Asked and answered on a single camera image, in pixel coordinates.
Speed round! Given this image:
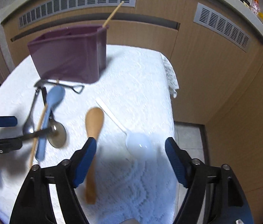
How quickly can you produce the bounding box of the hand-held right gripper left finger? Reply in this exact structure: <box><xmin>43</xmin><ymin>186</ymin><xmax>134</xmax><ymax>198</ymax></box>
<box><xmin>10</xmin><ymin>137</ymin><xmax>97</xmax><ymax>224</ymax></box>

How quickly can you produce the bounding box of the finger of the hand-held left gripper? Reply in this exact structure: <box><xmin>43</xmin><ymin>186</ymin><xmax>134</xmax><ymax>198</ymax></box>
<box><xmin>0</xmin><ymin>137</ymin><xmax>23</xmax><ymax>174</ymax></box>
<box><xmin>0</xmin><ymin>108</ymin><xmax>18</xmax><ymax>129</ymax></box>

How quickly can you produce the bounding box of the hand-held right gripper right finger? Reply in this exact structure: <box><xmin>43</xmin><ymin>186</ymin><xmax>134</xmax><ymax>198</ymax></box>
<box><xmin>165</xmin><ymin>137</ymin><xmax>254</xmax><ymax>224</ymax></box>

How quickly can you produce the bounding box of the plain metal spoon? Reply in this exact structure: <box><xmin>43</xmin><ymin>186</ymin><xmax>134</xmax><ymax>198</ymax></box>
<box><xmin>22</xmin><ymin>87</ymin><xmax>41</xmax><ymax>134</ymax></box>

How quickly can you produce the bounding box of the wooden chopstick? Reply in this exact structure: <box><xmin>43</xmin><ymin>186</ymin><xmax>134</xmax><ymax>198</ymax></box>
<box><xmin>29</xmin><ymin>79</ymin><xmax>59</xmax><ymax>168</ymax></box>
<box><xmin>102</xmin><ymin>1</ymin><xmax>124</xmax><ymax>28</ymax></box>

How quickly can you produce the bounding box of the black-handled metal spoon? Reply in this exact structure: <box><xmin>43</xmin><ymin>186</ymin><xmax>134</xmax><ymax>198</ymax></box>
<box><xmin>40</xmin><ymin>87</ymin><xmax>68</xmax><ymax>148</ymax></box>

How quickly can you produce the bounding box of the white plastic spoon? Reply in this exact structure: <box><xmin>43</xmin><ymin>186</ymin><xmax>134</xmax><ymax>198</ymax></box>
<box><xmin>96</xmin><ymin>97</ymin><xmax>155</xmax><ymax>161</ymax></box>

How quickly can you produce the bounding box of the wooden spoon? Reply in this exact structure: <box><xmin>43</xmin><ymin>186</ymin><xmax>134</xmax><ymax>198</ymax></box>
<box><xmin>85</xmin><ymin>107</ymin><xmax>105</xmax><ymax>204</ymax></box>

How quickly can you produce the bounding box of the light blue plastic spoon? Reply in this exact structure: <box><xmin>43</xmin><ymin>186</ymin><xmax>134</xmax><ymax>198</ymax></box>
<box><xmin>36</xmin><ymin>85</ymin><xmax>66</xmax><ymax>161</ymax></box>

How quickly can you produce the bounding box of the purple plastic utensil holder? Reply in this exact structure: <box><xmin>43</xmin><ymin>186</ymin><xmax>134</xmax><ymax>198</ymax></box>
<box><xmin>27</xmin><ymin>25</ymin><xmax>110</xmax><ymax>84</ymax></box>

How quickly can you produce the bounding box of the metal shovel-shaped spoon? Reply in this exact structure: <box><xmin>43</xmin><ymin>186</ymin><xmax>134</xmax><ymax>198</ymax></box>
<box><xmin>34</xmin><ymin>79</ymin><xmax>85</xmax><ymax>94</ymax></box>

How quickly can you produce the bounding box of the white lace cloth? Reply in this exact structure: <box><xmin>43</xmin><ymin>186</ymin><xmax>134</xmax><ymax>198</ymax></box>
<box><xmin>162</xmin><ymin>55</ymin><xmax>179</xmax><ymax>98</ymax></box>

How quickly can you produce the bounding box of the wooden cabinet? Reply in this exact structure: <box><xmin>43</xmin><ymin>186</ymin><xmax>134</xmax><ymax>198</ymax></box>
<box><xmin>0</xmin><ymin>0</ymin><xmax>263</xmax><ymax>224</ymax></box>

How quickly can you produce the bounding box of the white textured tablecloth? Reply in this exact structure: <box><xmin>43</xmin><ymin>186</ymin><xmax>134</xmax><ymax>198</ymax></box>
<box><xmin>0</xmin><ymin>44</ymin><xmax>180</xmax><ymax>224</ymax></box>

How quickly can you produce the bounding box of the short grey vent grille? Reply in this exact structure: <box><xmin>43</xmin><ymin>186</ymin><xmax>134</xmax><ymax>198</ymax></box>
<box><xmin>194</xmin><ymin>3</ymin><xmax>251</xmax><ymax>53</ymax></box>

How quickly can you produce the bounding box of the clear glass jar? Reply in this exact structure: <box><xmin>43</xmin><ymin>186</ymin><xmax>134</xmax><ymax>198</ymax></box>
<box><xmin>250</xmin><ymin>0</ymin><xmax>262</xmax><ymax>14</ymax></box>

